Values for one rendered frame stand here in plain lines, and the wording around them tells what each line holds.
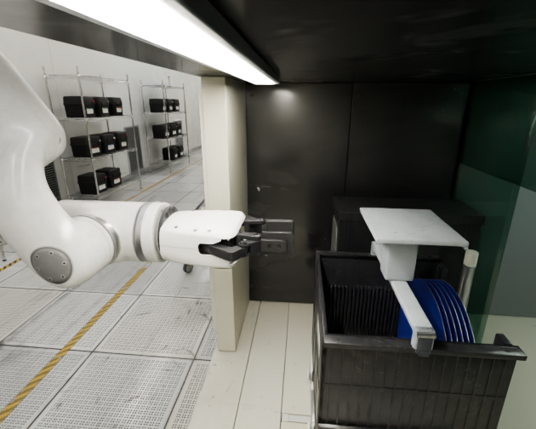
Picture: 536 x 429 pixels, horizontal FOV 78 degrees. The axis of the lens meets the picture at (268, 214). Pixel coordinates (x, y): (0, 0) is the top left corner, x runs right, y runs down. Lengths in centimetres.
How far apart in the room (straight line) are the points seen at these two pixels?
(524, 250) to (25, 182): 94
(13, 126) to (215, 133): 27
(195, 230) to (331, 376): 24
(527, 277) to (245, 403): 70
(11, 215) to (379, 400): 46
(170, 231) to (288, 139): 40
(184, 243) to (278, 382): 37
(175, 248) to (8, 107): 26
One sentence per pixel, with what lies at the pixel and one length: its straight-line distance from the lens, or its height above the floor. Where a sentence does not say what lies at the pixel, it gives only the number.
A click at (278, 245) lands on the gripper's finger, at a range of 42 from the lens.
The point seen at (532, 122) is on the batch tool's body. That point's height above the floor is 133.
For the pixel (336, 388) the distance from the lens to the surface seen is 44.
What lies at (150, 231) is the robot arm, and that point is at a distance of 45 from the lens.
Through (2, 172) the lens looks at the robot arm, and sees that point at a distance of 47.
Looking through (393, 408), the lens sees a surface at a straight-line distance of 47.
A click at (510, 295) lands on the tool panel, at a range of 100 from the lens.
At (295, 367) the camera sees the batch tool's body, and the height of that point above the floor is 87.
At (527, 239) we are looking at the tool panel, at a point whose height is 107.
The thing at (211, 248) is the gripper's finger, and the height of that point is 119.
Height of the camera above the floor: 136
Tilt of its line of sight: 19 degrees down
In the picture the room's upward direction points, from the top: straight up
